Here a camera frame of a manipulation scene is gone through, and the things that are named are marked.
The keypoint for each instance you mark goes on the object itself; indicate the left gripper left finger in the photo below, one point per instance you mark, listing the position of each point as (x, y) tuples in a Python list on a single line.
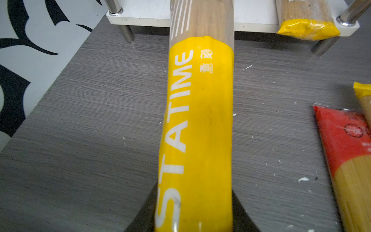
[(145, 219)]

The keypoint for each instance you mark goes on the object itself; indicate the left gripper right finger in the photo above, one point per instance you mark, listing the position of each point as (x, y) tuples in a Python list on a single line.
[(241, 220)]

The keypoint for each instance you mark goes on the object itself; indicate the yellow Pastatime spaghetti pack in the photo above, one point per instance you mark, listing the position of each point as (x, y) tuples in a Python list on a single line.
[(194, 187), (363, 94)]

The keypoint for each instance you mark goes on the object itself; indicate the yellow spaghetti pack small barcode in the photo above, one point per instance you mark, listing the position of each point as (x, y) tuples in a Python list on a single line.
[(309, 20)]

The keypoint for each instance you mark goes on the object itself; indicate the white two-tier metal shelf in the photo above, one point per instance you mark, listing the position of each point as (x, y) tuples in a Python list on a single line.
[(255, 17)]

